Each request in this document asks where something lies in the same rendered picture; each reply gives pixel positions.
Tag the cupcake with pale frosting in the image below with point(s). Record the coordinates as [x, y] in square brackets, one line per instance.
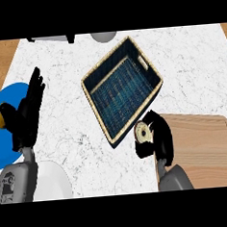
[142, 132]

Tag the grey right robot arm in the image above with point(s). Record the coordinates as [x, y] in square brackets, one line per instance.
[172, 177]

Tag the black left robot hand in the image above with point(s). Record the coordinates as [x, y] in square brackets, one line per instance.
[28, 115]

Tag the blue plate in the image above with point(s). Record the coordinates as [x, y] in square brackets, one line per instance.
[2, 127]

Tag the pale wooden cutting board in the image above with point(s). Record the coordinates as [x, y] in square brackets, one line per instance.
[205, 150]

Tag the dark blue wicker basket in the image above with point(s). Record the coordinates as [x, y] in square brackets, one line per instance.
[123, 90]

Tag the grey appliance with black feet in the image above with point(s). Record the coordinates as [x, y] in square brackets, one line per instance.
[53, 38]

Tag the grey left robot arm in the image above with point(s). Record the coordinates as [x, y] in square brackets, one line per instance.
[18, 182]

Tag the grey round bowl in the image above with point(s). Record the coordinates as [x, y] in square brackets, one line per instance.
[103, 36]

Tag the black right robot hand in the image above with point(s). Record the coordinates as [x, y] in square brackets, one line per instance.
[160, 137]

